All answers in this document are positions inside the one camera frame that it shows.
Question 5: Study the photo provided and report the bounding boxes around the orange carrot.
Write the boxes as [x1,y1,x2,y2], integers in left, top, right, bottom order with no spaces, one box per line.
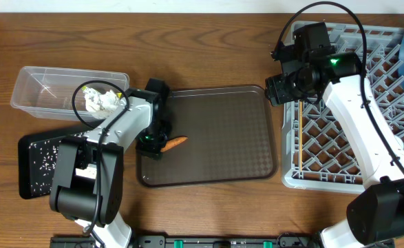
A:
[160,136,188,152]

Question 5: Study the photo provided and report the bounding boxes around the white tissue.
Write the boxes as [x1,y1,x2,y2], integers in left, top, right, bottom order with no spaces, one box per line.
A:
[84,90,120,112]

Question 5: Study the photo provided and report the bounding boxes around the white rice grains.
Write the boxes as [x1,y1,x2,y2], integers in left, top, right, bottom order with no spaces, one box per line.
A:
[29,129,99,192]

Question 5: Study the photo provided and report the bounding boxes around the yellow snack wrapper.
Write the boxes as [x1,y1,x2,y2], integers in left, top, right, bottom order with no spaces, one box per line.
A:
[81,86,122,98]

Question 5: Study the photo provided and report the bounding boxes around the small blue bowl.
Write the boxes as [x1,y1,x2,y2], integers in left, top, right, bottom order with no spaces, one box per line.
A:
[394,135,404,152]

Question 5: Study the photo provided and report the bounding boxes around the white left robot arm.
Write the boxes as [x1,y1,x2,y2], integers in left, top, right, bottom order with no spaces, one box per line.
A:
[50,87,169,247]

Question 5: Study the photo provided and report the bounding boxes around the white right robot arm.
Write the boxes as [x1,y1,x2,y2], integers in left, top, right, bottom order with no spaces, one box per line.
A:
[266,52,404,247]

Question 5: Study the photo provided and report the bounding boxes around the clear plastic waste bin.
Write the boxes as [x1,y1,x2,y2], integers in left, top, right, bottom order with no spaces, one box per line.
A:
[10,66,130,121]

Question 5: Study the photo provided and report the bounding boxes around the grey dishwasher rack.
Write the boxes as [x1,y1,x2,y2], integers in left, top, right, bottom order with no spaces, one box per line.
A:
[281,25,404,194]

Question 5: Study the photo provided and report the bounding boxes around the black waste bin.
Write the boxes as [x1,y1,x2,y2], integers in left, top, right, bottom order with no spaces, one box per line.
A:
[17,120,120,200]

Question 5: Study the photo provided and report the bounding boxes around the dark brown serving tray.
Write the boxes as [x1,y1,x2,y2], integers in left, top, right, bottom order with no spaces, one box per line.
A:
[136,85,278,188]

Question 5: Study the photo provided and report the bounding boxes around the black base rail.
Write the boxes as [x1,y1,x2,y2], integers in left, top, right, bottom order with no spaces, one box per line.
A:
[49,234,322,248]

